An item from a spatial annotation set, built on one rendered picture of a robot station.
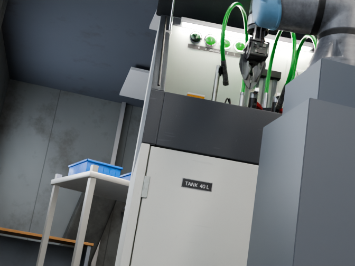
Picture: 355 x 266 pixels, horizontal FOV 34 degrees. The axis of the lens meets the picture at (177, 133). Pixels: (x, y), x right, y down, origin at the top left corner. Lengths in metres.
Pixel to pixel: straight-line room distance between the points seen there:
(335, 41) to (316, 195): 0.36
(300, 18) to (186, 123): 0.50
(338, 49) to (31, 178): 8.22
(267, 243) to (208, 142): 0.52
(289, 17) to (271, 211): 0.42
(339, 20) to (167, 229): 0.70
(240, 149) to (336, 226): 0.61
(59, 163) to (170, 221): 7.77
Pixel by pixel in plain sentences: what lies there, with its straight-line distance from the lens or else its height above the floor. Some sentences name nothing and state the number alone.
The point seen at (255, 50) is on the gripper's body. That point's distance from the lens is 1.91.
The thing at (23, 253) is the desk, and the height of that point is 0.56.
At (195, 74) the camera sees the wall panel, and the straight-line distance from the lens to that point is 2.25.
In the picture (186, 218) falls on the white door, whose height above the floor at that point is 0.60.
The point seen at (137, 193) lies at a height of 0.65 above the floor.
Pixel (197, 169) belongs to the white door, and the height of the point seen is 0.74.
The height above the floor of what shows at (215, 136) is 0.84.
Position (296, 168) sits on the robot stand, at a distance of 1.10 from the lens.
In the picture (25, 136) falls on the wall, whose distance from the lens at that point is 9.37.
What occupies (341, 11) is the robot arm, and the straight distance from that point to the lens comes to 1.30.
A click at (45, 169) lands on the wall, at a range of 9.27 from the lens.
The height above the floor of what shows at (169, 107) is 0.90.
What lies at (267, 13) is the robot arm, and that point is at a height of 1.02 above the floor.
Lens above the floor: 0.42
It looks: 15 degrees up
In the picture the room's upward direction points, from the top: 9 degrees clockwise
